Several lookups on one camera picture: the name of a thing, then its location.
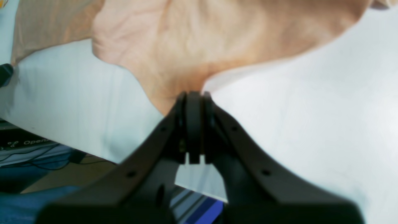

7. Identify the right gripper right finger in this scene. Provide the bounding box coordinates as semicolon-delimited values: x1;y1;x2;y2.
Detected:
203;92;364;224

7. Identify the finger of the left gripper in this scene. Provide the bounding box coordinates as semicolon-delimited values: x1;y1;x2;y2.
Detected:
0;63;14;88

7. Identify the peach pink T-shirt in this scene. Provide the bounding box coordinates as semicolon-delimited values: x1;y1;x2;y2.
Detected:
11;0;397;114

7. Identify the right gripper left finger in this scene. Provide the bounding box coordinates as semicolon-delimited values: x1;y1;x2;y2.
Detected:
36;92;203;224

